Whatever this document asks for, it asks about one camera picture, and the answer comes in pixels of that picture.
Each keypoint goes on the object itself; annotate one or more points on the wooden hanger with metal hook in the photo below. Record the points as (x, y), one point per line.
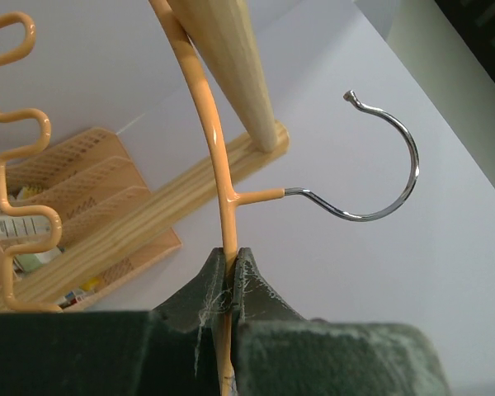
(204, 35)

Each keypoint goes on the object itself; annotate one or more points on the peach plastic file organizer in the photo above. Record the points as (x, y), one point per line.
(89, 180)

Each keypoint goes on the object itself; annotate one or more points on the wooden clothes rack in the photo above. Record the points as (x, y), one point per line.
(72, 80)

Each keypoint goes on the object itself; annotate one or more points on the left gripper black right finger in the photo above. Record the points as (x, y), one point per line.
(276, 351)

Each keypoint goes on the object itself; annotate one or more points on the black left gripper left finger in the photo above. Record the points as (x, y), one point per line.
(168, 350)

